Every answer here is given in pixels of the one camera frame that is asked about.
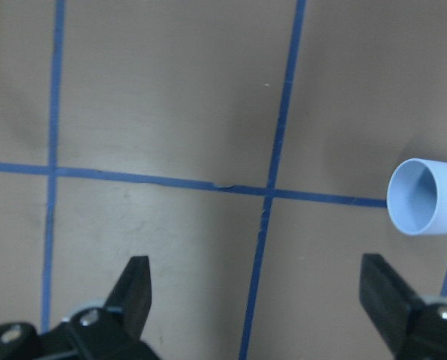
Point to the light blue plastic cup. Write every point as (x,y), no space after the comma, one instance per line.
(416,197)

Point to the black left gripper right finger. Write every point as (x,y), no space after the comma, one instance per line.
(390,302)

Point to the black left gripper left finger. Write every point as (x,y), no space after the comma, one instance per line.
(131,297)

